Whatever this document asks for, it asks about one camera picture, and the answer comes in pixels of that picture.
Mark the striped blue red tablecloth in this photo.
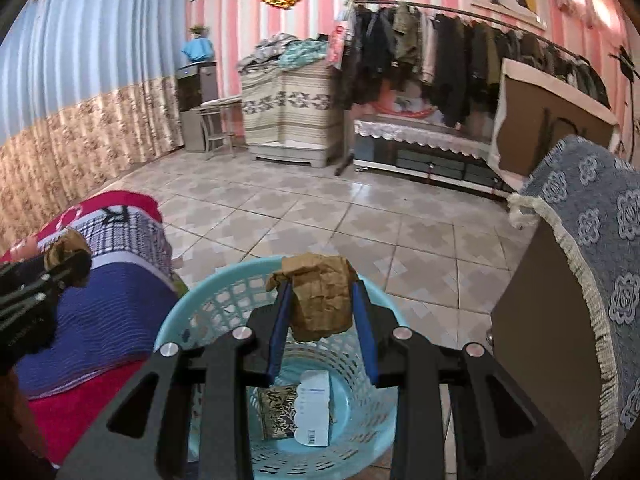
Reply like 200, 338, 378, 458
15, 191, 178, 465

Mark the blue floral covered furniture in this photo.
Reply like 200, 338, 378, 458
491, 136, 639, 479

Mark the dark patterned snack packet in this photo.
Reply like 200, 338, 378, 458
257, 385, 297, 440

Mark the light blue plastic basket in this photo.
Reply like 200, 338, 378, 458
155, 257, 397, 479

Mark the white paper card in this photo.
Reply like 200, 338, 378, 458
294, 370, 331, 448

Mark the blue and floral curtain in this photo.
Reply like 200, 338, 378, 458
1, 0, 186, 248

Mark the small wooden stool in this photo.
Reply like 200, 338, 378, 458
198, 94, 242, 160

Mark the water dispenser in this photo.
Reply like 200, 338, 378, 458
176, 61, 219, 153

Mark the low tv stand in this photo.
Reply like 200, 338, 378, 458
350, 115, 512, 197

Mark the blue covered water bottle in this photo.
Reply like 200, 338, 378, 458
181, 24, 215, 63

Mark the patterned cloth covered cabinet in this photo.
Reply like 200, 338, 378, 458
241, 61, 344, 168

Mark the brown framed board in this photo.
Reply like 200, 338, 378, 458
487, 58, 620, 191

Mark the pile of clothes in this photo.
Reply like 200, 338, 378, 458
236, 32, 329, 74

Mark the clothes rack with garments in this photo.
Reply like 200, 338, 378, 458
333, 2, 611, 128

